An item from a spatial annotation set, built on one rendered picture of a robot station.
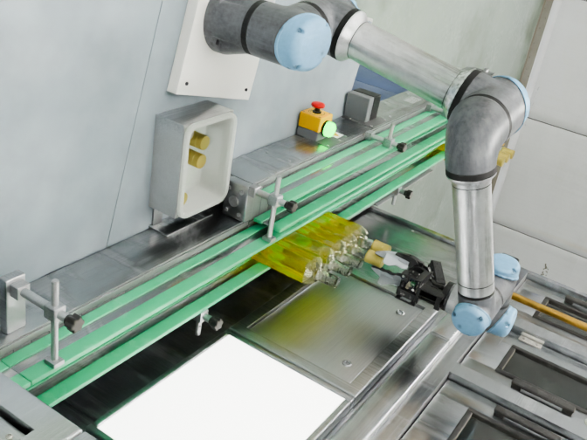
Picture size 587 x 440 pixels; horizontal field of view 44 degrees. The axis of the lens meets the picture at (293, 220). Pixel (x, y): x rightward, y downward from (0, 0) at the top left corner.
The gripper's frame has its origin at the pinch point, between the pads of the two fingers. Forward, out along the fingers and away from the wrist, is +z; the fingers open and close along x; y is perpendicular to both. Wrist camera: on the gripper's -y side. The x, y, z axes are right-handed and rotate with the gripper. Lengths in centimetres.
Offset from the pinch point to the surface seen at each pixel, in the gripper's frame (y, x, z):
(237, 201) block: 21.5, -11.4, 30.5
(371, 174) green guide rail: -33.5, -6.6, 21.3
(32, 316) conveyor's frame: 80, -6, 32
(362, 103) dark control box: -47, -22, 35
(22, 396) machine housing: 106, -22, 2
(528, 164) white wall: -578, 158, 82
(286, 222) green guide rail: 12.6, -6.4, 21.4
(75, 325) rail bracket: 85, -15, 16
